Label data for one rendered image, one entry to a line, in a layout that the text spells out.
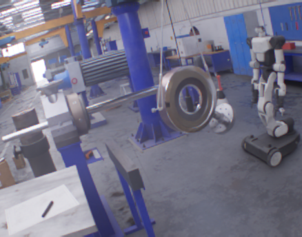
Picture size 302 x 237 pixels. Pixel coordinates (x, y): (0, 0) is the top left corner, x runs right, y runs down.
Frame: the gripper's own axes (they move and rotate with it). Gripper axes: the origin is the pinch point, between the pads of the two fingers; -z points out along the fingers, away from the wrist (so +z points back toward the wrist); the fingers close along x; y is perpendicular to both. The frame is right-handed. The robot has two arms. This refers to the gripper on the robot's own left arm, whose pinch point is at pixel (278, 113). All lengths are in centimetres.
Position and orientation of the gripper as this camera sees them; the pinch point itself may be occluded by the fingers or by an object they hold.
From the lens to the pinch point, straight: 286.6
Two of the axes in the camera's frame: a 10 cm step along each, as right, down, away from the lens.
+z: -0.3, -9.7, -2.3
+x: -9.6, 0.9, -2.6
